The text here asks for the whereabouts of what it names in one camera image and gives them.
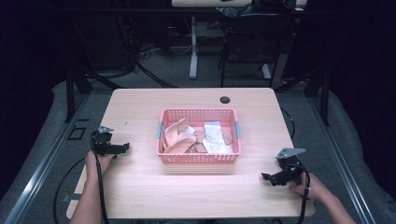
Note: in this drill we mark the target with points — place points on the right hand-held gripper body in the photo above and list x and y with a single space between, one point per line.
288 169

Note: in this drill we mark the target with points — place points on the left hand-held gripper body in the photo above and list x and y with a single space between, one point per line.
102 140

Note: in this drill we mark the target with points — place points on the beige cloth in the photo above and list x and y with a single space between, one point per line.
179 138

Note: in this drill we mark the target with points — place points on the white cloth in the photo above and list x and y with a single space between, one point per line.
215 138

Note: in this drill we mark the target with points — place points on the pink plastic basket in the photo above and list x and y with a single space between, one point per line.
199 157

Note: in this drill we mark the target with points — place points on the person's left hand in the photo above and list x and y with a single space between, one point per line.
98 163

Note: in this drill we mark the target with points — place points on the person's right hand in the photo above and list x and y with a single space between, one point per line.
313 187

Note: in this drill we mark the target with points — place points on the black metal stand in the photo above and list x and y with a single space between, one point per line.
314 87
74 90

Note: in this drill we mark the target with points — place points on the white desk leg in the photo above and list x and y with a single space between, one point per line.
193 46

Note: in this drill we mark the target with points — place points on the black chair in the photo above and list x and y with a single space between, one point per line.
252 40

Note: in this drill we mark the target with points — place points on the aluminium floor rail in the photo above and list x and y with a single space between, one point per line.
40 168
342 161

